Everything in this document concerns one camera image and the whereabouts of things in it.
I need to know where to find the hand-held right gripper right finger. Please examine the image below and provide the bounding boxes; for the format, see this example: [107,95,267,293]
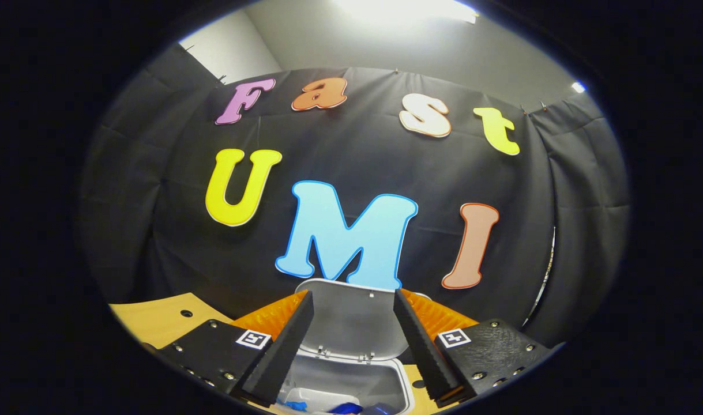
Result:
[393,288,562,409]

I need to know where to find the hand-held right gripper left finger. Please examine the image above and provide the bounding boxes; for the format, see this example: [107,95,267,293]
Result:
[144,290,315,407]

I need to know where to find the white desktop garbage bin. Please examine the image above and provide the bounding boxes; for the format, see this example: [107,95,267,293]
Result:
[276,278,433,415]

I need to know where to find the wooden desktop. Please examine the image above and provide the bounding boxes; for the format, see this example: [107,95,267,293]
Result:
[109,292,461,415]

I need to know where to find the long ceiling light panel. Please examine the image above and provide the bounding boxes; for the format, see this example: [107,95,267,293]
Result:
[334,0,480,25]

